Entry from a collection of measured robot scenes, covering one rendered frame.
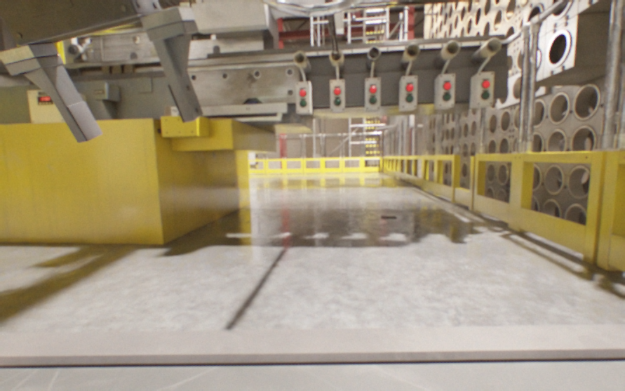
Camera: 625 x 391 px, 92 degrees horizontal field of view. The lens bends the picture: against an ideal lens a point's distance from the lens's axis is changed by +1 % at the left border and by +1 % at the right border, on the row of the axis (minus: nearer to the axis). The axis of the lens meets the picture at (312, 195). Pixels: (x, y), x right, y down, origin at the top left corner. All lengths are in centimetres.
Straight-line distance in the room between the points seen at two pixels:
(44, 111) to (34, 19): 192
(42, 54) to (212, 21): 153
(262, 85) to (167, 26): 146
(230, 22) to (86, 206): 117
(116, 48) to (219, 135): 102
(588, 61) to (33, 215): 312
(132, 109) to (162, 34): 182
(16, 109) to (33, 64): 228
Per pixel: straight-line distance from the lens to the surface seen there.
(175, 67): 36
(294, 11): 70
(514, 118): 380
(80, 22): 38
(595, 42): 253
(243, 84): 182
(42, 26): 41
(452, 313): 88
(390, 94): 168
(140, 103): 213
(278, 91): 176
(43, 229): 203
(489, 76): 172
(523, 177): 182
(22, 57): 44
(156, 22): 35
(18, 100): 270
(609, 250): 140
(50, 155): 194
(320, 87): 169
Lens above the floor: 39
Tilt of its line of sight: 7 degrees down
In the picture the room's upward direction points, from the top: 1 degrees counter-clockwise
